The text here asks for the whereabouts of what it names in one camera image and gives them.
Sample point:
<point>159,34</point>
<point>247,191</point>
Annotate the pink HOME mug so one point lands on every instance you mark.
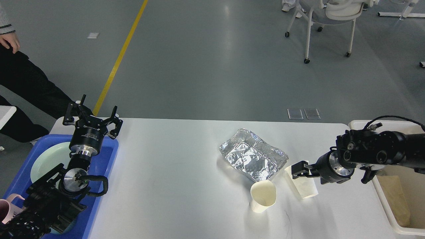
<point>8,210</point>

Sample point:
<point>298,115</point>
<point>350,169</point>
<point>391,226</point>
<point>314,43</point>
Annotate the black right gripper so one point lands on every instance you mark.
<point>327,167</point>

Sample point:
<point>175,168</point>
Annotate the crumpled aluminium foil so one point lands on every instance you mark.
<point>256,159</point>

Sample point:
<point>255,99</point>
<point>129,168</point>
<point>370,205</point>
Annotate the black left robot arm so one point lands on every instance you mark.
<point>54,200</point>

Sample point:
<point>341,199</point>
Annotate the white paper cup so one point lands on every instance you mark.
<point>263,195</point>

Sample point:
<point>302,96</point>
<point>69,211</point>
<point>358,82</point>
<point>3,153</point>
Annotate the person in black trousers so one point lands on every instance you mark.
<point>22,77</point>

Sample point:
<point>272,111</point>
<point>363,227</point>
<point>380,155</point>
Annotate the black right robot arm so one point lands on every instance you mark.
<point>366,150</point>

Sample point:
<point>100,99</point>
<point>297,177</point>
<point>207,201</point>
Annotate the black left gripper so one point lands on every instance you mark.
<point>86,139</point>

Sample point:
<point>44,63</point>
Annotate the white office chair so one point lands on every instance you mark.
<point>329,12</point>

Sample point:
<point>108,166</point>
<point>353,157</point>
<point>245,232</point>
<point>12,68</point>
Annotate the right floor socket plate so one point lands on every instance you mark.
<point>312,114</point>

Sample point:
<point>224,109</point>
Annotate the white side table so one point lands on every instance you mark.
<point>6,113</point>

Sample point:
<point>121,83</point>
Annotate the mint green round plate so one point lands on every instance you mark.
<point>49,159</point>

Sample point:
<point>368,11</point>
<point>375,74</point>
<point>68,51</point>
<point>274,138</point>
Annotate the floor socket plate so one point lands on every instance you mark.
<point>295,114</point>
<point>312,114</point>

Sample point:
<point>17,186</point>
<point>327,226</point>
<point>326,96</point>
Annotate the white paper bowl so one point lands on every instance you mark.
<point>302,187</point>

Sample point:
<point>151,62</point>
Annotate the left floor socket plate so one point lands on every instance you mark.
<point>295,114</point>

